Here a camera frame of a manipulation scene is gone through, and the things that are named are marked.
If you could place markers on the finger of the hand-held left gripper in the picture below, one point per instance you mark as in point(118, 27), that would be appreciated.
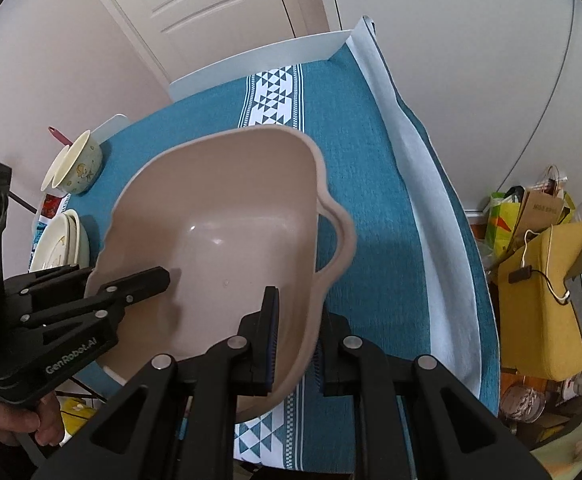
point(136, 282)
point(51, 282)

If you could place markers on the person's left hand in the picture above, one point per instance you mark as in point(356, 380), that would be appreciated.
point(21, 420)

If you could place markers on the light green mat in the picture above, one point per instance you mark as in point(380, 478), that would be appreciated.
point(576, 450)

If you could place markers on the pink plastic basin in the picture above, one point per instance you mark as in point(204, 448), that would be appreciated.
point(231, 210)

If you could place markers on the plain white plate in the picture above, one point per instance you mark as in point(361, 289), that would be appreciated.
point(85, 250)

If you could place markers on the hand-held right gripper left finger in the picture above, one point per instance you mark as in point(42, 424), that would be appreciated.
point(271, 340)

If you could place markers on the blue tablecloth with white pattern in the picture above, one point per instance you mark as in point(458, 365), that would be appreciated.
point(371, 160)

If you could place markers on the yellow stool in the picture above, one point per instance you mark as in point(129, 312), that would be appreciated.
point(536, 330)

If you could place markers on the plain cream bowl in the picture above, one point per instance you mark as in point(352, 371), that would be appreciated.
point(66, 160)

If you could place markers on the white plate with duck print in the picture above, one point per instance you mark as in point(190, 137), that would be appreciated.
point(51, 247)

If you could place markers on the white door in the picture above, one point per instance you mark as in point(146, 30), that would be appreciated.
point(196, 10)

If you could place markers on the green shopping bag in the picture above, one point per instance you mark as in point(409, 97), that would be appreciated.
point(502, 220)

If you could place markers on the white wardrobe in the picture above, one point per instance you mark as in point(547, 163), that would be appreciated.
point(471, 60)

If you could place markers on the glass jar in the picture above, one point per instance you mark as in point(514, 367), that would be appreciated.
point(523, 402)

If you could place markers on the cream bowl with duck print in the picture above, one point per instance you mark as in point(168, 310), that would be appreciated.
point(87, 172)

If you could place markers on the pink plastic tool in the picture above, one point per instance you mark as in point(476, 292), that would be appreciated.
point(60, 135)

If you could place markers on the brown paper bag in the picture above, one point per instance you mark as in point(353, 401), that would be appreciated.
point(541, 210)

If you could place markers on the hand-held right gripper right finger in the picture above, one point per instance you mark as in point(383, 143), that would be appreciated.
point(341, 360)

